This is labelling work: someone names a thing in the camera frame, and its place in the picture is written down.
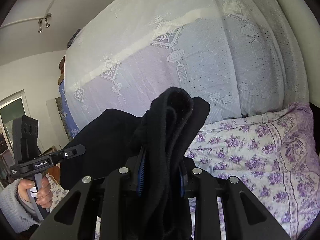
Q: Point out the black pants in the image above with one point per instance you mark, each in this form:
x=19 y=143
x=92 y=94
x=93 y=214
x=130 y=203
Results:
x=162 y=135

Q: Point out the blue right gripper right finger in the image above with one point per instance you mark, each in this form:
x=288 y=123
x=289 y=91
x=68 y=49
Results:
x=182 y=184

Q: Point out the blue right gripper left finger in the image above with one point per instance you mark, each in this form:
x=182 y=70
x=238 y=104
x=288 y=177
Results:
x=141 y=175

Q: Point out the purple floral bedspread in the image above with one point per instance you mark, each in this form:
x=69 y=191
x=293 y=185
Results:
x=274 y=155

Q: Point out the left hand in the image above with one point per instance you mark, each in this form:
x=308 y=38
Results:
x=44 y=194

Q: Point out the grey knit sleeve forearm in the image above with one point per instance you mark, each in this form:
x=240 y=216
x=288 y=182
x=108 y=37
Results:
x=20 y=215

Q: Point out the ceiling spotlight fixture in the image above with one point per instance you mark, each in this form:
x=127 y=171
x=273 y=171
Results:
x=44 y=21

